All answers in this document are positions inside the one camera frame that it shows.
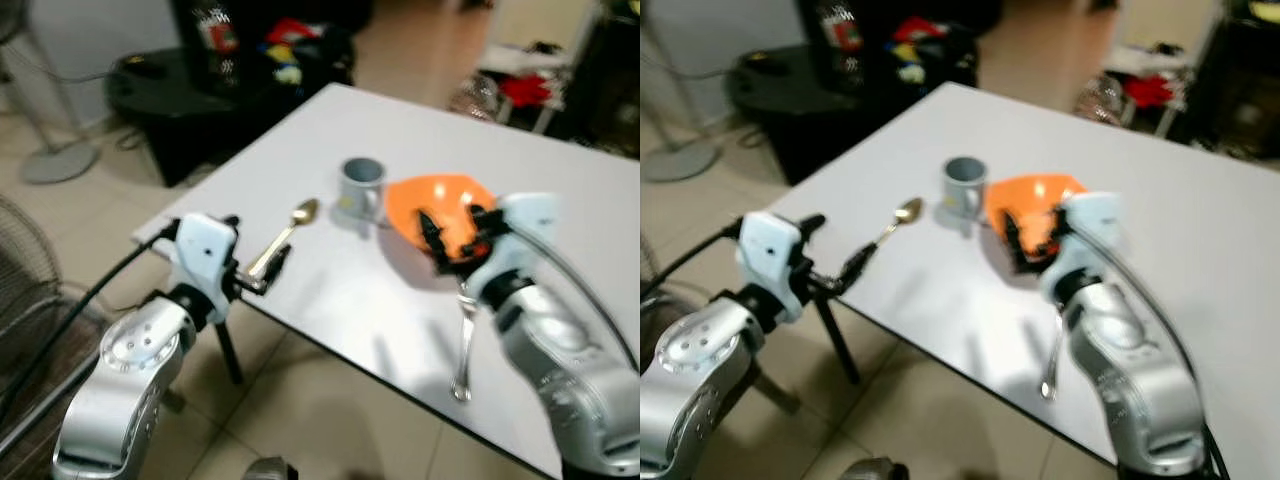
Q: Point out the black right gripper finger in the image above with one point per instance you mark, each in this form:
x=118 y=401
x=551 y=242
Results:
x=442 y=260
x=1014 y=235
x=1030 y=262
x=428 y=228

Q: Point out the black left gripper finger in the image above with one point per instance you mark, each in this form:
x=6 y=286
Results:
x=280 y=262
x=836 y=285
x=259 y=288
x=862 y=264

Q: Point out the gold metal spoon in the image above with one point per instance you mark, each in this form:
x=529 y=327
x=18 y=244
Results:
x=897 y=222
x=285 y=238

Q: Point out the orange plastic bowl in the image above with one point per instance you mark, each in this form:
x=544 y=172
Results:
x=448 y=200
x=1030 y=195

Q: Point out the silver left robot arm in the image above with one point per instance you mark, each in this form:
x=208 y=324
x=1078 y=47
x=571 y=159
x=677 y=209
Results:
x=125 y=385
x=695 y=385

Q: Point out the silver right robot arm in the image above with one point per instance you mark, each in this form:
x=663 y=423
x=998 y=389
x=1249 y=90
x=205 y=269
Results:
x=1130 y=380
x=575 y=380

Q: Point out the black table leg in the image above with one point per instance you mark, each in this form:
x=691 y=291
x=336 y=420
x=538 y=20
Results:
x=838 y=340
x=229 y=352

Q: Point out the grey ceramic mug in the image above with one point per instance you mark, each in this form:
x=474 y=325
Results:
x=362 y=190
x=965 y=188

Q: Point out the red cloth item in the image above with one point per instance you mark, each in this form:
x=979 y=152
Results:
x=1150 y=90
x=527 y=90

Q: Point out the black low cabinet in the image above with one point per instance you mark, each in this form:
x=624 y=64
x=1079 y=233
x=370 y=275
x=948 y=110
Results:
x=800 y=110
x=180 y=110

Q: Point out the white small stool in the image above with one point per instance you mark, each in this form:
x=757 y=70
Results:
x=1150 y=70
x=530 y=70

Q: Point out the grey standing fan base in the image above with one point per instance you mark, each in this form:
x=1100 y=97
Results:
x=58 y=160
x=680 y=160

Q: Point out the black tall furniture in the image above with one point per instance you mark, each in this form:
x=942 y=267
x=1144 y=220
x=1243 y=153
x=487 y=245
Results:
x=1235 y=80
x=605 y=80

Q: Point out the colourful toy pile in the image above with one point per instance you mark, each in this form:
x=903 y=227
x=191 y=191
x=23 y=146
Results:
x=290 y=50
x=915 y=50

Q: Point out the black bottle red label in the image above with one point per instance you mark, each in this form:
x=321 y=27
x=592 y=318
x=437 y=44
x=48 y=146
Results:
x=838 y=45
x=217 y=45

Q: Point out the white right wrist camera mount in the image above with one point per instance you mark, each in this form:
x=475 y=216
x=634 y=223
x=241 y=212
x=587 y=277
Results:
x=525 y=235
x=1092 y=235

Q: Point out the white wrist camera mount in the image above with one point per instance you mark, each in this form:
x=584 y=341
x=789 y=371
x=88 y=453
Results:
x=525 y=235
x=203 y=255
x=1092 y=235
x=770 y=255

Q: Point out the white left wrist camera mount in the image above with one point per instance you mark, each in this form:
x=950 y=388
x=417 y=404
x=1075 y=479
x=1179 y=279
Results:
x=203 y=255
x=770 y=255

